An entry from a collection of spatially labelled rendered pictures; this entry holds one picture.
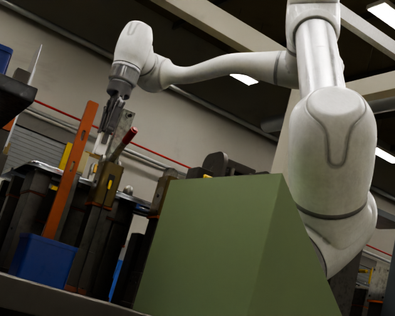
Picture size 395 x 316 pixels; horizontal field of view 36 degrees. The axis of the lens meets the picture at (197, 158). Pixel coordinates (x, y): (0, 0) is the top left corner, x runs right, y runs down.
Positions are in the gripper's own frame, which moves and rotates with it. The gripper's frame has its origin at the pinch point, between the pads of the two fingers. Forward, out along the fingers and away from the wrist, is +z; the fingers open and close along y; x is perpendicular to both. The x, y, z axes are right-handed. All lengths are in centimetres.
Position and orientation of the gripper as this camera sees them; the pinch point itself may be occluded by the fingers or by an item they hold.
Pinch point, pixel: (101, 144)
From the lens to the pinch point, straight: 186.9
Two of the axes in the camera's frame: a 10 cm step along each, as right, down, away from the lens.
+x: -8.4, -3.5, -4.0
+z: -2.6, 9.3, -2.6
